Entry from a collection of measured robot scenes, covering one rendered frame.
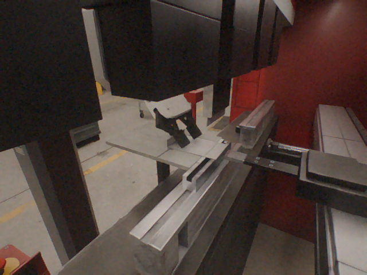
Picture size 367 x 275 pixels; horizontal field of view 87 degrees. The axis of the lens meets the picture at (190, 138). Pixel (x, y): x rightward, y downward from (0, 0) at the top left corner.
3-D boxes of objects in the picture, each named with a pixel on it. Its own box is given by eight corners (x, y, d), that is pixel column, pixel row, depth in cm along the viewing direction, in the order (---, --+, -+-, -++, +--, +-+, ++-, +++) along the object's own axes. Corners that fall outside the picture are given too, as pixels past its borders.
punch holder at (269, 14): (240, 66, 65) (246, 8, 58) (267, 67, 61) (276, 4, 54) (224, 69, 53) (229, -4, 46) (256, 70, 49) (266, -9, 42)
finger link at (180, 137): (167, 122, 44) (184, 147, 44) (175, 119, 46) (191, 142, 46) (159, 129, 45) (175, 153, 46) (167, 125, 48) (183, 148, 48)
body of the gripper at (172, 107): (145, 74, 43) (174, 116, 43) (172, 71, 51) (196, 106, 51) (130, 94, 47) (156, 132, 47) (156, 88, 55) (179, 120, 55)
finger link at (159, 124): (148, 116, 42) (167, 132, 44) (161, 98, 48) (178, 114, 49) (145, 118, 43) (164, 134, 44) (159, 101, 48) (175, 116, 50)
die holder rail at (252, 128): (262, 114, 116) (265, 99, 112) (273, 116, 113) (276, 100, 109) (236, 146, 76) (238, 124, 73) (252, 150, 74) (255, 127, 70)
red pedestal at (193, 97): (188, 145, 276) (188, 86, 242) (205, 149, 264) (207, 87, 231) (181, 151, 260) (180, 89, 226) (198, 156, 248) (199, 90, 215)
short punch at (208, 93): (220, 113, 47) (223, 73, 44) (228, 114, 46) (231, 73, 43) (202, 125, 39) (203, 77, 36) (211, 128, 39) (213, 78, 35)
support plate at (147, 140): (149, 124, 67) (149, 121, 66) (221, 140, 55) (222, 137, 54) (105, 144, 52) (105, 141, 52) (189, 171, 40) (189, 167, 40)
